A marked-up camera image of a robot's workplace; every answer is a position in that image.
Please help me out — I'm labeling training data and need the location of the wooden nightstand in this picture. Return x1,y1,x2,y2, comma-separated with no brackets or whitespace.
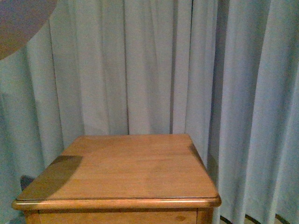
12,134,221,224

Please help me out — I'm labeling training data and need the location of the grey curtain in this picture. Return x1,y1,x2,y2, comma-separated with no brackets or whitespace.
0,0,299,224

